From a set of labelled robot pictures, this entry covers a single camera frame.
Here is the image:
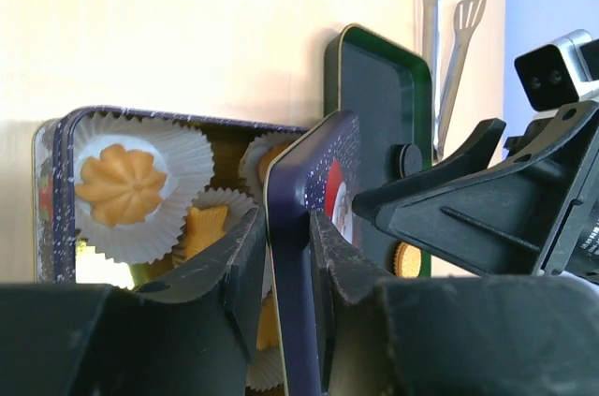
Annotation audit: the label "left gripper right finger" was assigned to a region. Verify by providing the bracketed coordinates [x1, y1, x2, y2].
[310, 212, 598, 395]

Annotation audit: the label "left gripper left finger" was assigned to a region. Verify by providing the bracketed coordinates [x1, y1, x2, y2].
[1, 209, 266, 395]

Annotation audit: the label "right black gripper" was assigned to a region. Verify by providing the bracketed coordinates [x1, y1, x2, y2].
[353, 101, 598, 283]

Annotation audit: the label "orange flower cookie bottom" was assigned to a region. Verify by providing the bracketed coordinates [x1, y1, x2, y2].
[256, 294, 280, 351]

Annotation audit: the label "orange fish cookie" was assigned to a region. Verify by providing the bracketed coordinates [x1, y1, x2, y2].
[172, 205, 228, 267]

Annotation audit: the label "gold cookie tin box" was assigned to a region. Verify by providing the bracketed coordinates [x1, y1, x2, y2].
[31, 105, 312, 396]

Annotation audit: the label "orange swirl cookie top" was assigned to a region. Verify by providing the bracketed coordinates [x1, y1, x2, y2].
[75, 143, 168, 227]

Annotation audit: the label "gold tin lid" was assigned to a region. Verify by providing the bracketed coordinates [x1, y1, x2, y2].
[263, 110, 359, 395]

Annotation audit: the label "metal tongs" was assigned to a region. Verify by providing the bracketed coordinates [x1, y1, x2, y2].
[422, 0, 487, 163]

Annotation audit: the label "white paper cup bottom-right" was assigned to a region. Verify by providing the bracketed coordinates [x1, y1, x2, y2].
[244, 292, 285, 392]

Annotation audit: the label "round orange cookie upper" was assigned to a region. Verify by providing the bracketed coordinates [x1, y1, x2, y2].
[392, 242, 423, 278]

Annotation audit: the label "white paper cup centre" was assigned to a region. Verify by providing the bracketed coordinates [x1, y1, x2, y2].
[172, 188, 255, 267]

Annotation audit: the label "black tray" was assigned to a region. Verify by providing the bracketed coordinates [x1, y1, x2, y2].
[324, 23, 432, 277]

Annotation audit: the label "white paper cup top-right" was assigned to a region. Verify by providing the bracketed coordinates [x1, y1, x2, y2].
[239, 131, 301, 205]

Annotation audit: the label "white paper cup top-left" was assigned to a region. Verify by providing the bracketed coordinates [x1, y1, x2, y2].
[73, 114, 214, 264]

